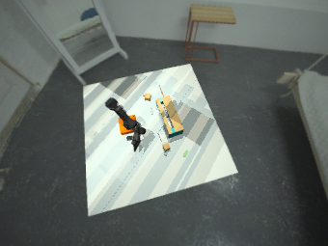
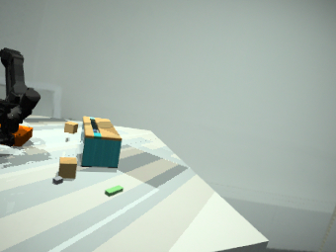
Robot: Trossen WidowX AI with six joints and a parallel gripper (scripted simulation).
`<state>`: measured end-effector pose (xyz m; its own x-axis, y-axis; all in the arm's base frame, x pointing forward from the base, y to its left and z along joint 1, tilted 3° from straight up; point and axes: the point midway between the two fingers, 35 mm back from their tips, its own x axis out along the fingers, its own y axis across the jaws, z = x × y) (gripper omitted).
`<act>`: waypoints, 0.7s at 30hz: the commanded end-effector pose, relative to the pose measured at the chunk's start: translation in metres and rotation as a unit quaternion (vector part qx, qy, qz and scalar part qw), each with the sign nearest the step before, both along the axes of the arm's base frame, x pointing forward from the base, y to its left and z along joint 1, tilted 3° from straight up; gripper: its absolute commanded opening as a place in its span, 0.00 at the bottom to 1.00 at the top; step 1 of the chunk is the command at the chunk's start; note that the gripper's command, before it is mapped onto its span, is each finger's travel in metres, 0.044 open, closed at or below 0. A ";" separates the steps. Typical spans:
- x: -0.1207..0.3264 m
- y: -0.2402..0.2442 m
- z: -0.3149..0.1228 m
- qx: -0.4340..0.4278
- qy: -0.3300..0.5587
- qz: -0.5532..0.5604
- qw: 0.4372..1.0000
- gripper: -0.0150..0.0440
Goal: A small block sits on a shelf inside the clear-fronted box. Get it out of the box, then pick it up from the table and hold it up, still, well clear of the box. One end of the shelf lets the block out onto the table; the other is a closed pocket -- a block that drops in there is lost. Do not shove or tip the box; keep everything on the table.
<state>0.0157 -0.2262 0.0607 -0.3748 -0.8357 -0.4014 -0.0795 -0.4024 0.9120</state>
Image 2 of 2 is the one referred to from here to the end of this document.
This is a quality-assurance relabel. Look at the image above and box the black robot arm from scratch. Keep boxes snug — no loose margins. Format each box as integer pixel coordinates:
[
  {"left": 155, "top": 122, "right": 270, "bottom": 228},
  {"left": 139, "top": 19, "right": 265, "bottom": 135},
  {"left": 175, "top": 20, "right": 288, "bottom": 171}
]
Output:
[{"left": 0, "top": 47, "right": 41, "bottom": 118}]

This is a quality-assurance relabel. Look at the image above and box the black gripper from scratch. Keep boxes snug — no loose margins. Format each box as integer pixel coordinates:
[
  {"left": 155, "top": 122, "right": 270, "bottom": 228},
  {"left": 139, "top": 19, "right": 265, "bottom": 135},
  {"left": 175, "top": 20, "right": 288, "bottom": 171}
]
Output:
[{"left": 0, "top": 99, "right": 25, "bottom": 147}]

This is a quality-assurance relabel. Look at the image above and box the small green block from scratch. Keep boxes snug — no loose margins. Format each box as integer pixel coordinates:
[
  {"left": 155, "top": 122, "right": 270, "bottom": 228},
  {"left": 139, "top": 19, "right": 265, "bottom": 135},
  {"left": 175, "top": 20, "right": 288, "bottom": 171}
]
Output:
[{"left": 105, "top": 185, "right": 124, "bottom": 197}]

